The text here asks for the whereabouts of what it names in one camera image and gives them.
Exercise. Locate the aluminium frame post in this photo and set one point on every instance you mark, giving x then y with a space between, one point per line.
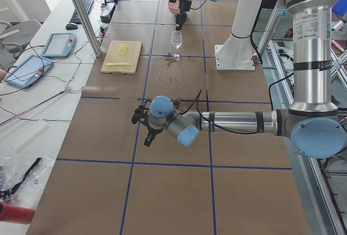
87 27

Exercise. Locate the bamboo cutting board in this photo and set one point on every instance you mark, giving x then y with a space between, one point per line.
132 56

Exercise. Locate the yellow plastic knife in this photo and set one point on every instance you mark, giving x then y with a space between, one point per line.
118 64

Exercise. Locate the black computer mouse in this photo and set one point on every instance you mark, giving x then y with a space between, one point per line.
71 26

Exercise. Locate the reacher grabber stick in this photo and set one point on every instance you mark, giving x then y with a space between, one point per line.
67 89

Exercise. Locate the pink bowl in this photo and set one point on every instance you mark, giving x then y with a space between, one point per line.
174 7

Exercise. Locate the clear plastic bag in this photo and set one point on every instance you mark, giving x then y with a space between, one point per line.
28 175

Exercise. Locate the blue teach pendant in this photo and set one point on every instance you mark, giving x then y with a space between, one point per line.
59 45
29 71

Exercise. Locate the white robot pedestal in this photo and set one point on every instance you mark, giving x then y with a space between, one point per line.
236 52

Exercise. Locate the blue teach pendant near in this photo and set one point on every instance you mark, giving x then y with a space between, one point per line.
29 71

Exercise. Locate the red fire extinguisher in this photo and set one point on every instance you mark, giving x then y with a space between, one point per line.
15 214

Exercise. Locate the steel double jigger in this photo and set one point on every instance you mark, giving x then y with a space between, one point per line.
177 102

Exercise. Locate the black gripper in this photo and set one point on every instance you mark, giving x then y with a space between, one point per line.
185 5
150 131

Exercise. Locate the clear wine glass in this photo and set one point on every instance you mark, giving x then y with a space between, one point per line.
176 40

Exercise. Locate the blue teach pendant far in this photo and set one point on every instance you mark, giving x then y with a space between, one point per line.
59 45

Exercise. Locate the blue storage bin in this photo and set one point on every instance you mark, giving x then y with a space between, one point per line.
340 7

